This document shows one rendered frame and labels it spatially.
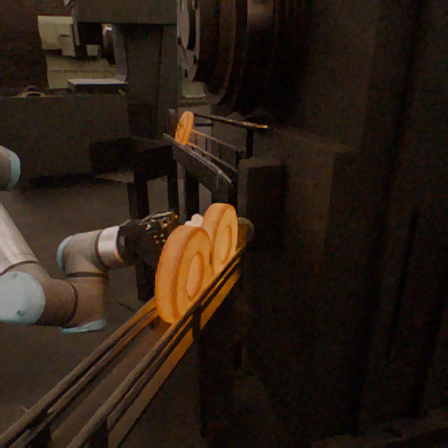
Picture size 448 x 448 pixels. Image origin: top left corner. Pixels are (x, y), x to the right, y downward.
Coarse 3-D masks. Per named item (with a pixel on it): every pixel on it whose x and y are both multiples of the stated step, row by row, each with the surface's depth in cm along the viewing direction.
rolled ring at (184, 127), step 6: (186, 114) 199; (192, 114) 200; (180, 120) 208; (186, 120) 196; (192, 120) 197; (180, 126) 209; (186, 126) 195; (180, 132) 210; (186, 132) 196; (180, 138) 198; (186, 138) 197
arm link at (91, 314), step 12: (72, 276) 85; (84, 276) 84; (96, 276) 85; (108, 276) 90; (84, 288) 83; (96, 288) 85; (84, 300) 81; (96, 300) 84; (84, 312) 81; (96, 312) 84; (72, 324) 80; (84, 324) 82; (96, 324) 83
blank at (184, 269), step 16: (176, 240) 59; (192, 240) 61; (208, 240) 68; (176, 256) 57; (192, 256) 61; (208, 256) 69; (160, 272) 57; (176, 272) 57; (192, 272) 68; (208, 272) 70; (160, 288) 57; (176, 288) 57; (192, 288) 66; (160, 304) 58; (176, 304) 58
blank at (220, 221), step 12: (216, 204) 76; (228, 204) 77; (204, 216) 73; (216, 216) 73; (228, 216) 77; (204, 228) 72; (216, 228) 71; (228, 228) 79; (216, 240) 72; (228, 240) 81; (216, 252) 73; (228, 252) 81; (216, 264) 74
